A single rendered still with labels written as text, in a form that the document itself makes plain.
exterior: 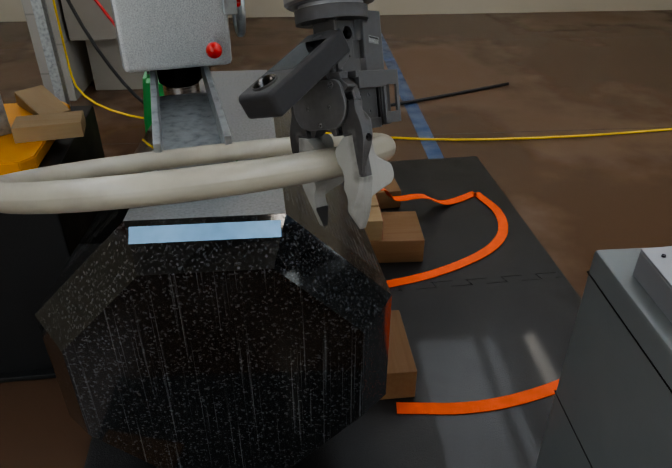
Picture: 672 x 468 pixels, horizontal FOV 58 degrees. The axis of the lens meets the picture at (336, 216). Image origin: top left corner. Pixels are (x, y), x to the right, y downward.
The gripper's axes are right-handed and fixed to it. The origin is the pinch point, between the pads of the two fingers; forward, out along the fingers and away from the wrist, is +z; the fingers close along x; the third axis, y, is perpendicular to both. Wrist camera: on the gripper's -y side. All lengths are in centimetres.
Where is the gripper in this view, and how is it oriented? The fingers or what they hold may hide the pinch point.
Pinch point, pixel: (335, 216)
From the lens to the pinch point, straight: 60.4
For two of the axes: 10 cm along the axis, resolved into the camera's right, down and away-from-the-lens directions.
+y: 7.1, -1.9, 6.8
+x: -7.0, -0.6, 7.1
